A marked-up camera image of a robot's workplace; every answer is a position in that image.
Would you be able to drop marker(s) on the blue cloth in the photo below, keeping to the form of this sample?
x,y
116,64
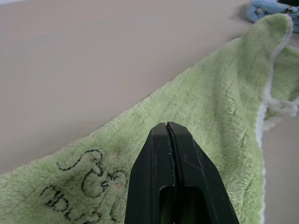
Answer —
x,y
268,10

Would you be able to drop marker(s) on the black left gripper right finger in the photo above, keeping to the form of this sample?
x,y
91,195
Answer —
x,y
198,172

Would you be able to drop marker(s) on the green fluffy towel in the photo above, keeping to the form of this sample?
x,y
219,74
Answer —
x,y
210,93

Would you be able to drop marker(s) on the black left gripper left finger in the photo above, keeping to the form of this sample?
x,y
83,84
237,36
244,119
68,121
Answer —
x,y
149,168

